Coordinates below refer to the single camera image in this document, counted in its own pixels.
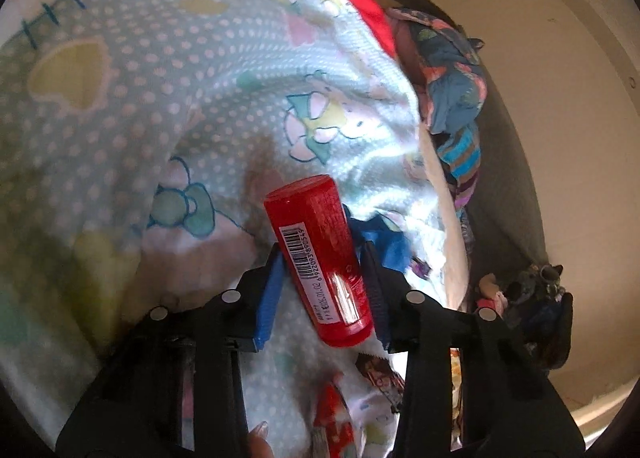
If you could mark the operator hand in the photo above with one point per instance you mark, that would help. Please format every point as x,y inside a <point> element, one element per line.
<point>257,441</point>

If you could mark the pile of clothes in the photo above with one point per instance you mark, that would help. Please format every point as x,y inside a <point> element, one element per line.
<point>534,304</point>

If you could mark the blue wrapper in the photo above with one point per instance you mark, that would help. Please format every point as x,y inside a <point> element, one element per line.
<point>389,241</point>

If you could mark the striped colourful blanket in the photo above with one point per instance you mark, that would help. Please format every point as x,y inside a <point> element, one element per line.
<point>460,157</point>

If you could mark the light blue cartoon quilt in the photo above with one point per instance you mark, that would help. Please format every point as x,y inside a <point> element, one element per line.
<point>139,140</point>

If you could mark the red cylindrical tube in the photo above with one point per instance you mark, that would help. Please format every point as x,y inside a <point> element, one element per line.
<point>309,220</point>

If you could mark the purple candy wrapper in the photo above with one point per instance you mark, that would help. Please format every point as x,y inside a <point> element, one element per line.
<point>420,268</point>

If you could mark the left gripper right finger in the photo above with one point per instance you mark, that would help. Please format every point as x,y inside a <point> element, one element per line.
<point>471,389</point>

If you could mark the grey upholstered headboard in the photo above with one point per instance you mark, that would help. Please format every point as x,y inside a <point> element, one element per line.
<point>504,212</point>

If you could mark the small red white wrapper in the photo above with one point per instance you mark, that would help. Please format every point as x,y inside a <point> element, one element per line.
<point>332,434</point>

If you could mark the blue floral folded duvet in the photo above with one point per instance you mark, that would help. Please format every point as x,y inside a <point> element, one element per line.
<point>443,67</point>

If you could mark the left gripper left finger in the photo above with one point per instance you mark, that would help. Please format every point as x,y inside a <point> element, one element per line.
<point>171,386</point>

